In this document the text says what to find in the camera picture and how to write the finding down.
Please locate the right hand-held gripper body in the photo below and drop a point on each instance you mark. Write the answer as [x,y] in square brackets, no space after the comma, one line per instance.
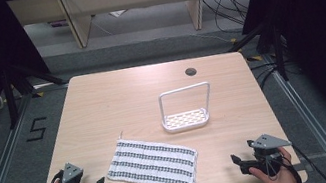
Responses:
[267,151]

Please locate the white striped dish cloth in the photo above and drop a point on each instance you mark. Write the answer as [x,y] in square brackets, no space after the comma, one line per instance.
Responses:
[153,165]

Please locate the person's right hand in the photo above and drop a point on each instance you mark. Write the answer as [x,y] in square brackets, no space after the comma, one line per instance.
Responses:
[280,182]

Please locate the yellow tape piece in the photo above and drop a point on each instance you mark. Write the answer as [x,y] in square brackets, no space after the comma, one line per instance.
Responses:
[38,94]
[255,58]

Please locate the black metal stand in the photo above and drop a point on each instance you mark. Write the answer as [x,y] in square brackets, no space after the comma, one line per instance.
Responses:
[10,98]
[279,50]

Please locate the round table grommet hole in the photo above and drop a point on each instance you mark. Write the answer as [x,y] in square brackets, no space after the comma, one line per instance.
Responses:
[190,71]

